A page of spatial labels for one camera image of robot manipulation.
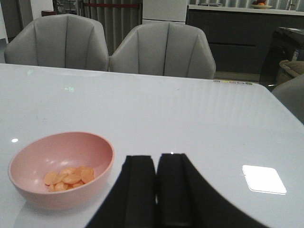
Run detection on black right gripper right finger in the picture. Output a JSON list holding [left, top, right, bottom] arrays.
[[156, 154, 264, 228]]

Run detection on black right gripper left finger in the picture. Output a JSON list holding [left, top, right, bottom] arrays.
[[87, 155, 156, 228]]

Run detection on orange ham slices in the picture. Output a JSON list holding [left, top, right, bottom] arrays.
[[44, 166, 95, 192]]

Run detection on pink bowl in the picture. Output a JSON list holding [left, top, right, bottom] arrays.
[[8, 132, 114, 209]]

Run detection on coloured sticker strip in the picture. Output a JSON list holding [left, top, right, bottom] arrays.
[[213, 80, 253, 86]]

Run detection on grey chair at table end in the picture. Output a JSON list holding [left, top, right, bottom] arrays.
[[272, 74, 304, 123]]

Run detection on right grey upholstered chair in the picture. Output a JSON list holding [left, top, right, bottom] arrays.
[[109, 21, 216, 79]]

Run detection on grey upholstered chair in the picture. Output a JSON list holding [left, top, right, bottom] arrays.
[[109, 21, 216, 79], [4, 14, 109, 71]]

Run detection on beige sofa cushion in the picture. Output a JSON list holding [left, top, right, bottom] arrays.
[[276, 60, 304, 85]]

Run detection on dark kitchen counter cabinet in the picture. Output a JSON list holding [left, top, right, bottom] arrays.
[[187, 4, 304, 81]]

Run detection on left grey upholstered chair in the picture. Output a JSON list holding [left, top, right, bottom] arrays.
[[4, 14, 109, 71]]

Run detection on grey pleated curtain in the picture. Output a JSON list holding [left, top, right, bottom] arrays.
[[53, 0, 143, 57]]

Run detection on white refrigerator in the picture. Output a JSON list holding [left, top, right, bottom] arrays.
[[142, 0, 189, 24]]

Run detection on fruit plate on counter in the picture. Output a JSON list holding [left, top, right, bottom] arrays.
[[250, 0, 273, 10]]

